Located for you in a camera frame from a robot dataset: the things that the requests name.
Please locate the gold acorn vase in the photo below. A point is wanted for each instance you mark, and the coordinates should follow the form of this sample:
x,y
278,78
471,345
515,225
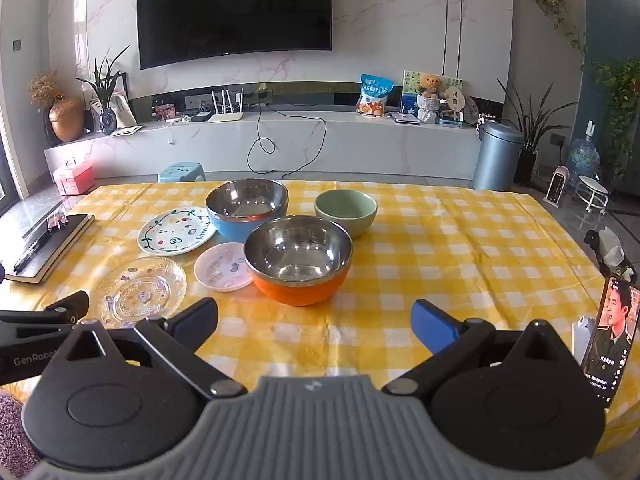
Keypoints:
x,y
66,120

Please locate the black notebook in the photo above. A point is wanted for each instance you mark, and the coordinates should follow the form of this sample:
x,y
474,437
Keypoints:
x,y
55,247

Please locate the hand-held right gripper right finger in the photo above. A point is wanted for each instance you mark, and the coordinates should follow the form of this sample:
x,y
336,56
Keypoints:
x,y
432,330

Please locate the grey metal trash can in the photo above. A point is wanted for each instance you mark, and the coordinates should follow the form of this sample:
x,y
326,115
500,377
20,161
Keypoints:
x,y
496,157

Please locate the clear glass plate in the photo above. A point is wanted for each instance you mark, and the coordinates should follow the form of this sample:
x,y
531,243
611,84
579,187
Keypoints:
x,y
140,290

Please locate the dried flower bunch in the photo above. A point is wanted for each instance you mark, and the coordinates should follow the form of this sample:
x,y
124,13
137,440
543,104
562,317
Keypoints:
x,y
44,87

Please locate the small black box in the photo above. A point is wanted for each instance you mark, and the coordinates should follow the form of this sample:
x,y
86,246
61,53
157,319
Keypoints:
x,y
202,117

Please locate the grey tablet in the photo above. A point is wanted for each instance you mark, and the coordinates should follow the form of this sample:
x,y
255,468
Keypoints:
x,y
406,118

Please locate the white drawing board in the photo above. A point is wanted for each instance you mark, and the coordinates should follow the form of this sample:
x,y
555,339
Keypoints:
x,y
122,110

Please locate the light blue plastic stool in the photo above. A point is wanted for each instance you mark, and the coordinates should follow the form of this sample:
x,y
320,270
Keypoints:
x,y
181,172

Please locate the blue snack bag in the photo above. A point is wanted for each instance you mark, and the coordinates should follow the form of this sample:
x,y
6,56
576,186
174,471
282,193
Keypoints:
x,y
374,95

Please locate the small pink heater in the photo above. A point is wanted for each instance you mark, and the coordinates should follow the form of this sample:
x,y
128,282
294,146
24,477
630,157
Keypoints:
x,y
559,187

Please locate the tall green vine plant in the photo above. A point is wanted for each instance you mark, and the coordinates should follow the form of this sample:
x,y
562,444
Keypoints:
x,y
622,105

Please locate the green picture board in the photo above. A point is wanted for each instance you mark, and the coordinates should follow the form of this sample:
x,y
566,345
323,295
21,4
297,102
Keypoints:
x,y
410,85

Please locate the cream paper hand fan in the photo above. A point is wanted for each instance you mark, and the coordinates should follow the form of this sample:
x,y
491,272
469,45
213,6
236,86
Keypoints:
x,y
456,96

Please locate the white woven pot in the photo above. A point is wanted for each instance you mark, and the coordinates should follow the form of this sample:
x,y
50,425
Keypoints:
x,y
428,109

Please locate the blue water jug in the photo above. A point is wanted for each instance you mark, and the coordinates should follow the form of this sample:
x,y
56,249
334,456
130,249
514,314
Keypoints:
x,y
584,155

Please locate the small pink plate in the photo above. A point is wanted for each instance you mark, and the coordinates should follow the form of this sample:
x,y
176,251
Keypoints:
x,y
220,267

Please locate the black wall television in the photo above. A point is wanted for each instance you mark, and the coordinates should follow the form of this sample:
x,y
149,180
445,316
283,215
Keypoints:
x,y
235,10

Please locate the potted long-leaf plant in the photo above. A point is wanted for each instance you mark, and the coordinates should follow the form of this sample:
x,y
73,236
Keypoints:
x,y
527,130

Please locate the white round stool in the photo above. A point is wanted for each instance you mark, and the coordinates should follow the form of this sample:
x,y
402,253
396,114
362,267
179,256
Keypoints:
x,y
592,190

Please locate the pink storage box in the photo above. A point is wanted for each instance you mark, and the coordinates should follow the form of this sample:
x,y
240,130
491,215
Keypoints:
x,y
74,178

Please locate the pink binder clip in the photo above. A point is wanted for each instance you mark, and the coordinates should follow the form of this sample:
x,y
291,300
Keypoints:
x,y
59,220

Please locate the white router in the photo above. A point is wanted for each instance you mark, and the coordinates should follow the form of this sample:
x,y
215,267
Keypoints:
x,y
226,116

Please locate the round patterned fan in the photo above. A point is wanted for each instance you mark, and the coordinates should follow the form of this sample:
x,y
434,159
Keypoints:
x,y
471,110

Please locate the yellow checked tablecloth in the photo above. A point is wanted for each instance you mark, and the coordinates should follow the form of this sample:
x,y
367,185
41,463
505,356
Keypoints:
x,y
450,270

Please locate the brown teddy bear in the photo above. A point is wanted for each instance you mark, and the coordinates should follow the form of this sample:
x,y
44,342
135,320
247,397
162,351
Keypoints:
x,y
430,84

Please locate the green ceramic bowl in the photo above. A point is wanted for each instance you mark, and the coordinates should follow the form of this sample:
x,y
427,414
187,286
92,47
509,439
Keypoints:
x,y
350,225

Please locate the orange steel bowl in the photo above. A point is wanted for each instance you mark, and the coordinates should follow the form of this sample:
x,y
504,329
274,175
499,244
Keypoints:
x,y
295,290

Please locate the green long-leaf plant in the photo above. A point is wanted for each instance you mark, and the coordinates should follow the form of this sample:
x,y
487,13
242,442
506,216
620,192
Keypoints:
x,y
104,85

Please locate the smartphone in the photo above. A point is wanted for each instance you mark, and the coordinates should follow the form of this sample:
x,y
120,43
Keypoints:
x,y
612,340

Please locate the paper sheet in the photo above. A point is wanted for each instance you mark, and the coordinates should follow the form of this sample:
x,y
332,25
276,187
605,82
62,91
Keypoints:
x,y
125,131

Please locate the pink photo card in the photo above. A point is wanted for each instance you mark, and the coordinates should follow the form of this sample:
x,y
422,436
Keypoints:
x,y
164,112

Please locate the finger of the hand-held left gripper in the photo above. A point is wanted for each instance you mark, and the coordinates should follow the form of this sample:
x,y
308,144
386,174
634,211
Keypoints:
x,y
70,305

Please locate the blue steel bowl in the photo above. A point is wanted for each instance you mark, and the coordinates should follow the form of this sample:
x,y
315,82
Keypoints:
x,y
225,230

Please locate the black pen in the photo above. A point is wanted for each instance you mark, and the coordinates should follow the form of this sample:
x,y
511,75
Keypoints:
x,y
31,255

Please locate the white painted plate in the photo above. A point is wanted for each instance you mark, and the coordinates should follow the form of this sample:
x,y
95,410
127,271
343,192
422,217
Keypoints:
x,y
165,237

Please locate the white marble TV console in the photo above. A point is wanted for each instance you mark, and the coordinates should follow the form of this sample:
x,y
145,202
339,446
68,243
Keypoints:
x,y
375,145

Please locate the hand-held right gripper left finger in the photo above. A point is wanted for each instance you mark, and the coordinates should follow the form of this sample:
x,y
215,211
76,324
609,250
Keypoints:
x,y
200,317

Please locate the hanging vine plant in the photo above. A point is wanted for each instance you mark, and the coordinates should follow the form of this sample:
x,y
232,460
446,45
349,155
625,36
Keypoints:
x,y
555,7

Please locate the blue glass vase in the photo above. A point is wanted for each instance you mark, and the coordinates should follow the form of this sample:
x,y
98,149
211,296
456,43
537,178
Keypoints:
x,y
108,122

